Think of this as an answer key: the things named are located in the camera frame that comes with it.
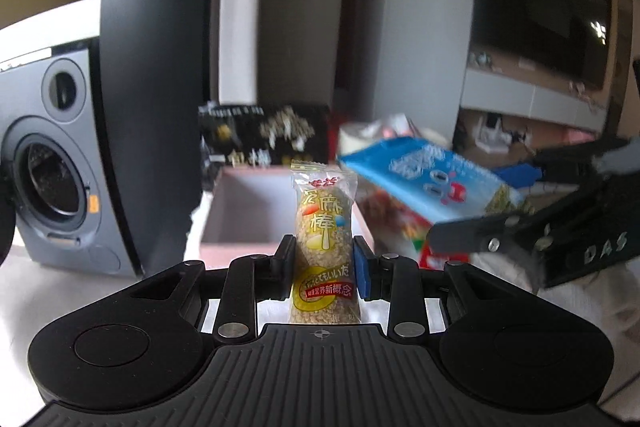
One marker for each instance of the dark wooden post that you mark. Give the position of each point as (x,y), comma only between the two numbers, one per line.
(621,32)

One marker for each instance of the dark grey tall panel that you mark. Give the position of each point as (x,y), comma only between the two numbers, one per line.
(155,57)

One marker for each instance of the pink cardboard box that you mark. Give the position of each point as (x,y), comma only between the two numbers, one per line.
(240,252)

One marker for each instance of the white fluffy rug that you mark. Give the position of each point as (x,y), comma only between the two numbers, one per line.
(500,264)

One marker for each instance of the white wooden television cabinet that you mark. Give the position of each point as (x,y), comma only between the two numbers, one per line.
(530,99)

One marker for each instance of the grey speaker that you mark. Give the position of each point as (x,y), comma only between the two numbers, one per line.
(65,217)

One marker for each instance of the red yellow snack bag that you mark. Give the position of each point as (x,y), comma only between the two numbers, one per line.
(395,222)

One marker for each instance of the blue snack bag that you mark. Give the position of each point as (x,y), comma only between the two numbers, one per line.
(440,177)

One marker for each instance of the yellow rice bar snack packet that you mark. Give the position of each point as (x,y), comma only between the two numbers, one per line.
(322,227)

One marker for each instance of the white small appliance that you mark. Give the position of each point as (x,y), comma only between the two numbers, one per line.
(487,129)

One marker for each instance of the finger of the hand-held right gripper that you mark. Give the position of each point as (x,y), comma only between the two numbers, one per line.
(517,174)
(470,233)

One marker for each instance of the pink small box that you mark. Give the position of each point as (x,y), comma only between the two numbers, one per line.
(582,137)

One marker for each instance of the beige storage bin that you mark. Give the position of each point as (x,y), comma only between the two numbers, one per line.
(352,139)

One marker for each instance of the black gold-print snack bag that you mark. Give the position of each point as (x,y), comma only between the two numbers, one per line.
(260,132)

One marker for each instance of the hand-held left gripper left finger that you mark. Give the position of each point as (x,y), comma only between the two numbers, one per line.
(284,267)

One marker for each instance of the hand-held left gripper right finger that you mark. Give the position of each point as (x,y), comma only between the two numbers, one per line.
(364,274)

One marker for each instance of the black television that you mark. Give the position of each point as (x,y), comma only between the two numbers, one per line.
(540,7)

